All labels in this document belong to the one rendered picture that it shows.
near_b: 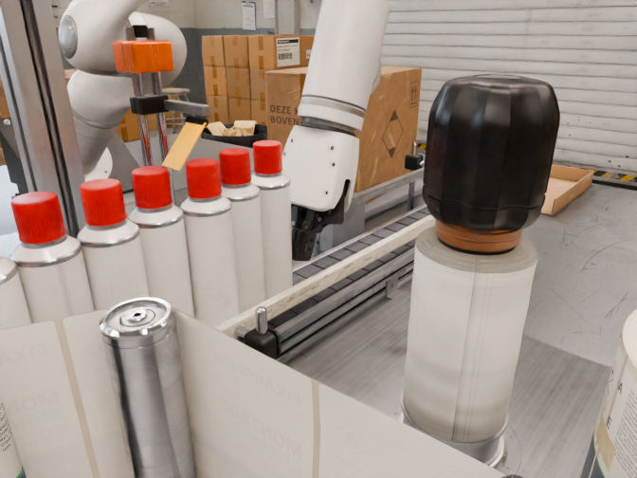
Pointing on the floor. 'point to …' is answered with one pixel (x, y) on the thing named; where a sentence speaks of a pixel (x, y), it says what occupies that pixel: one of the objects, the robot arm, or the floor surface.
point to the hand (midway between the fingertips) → (301, 245)
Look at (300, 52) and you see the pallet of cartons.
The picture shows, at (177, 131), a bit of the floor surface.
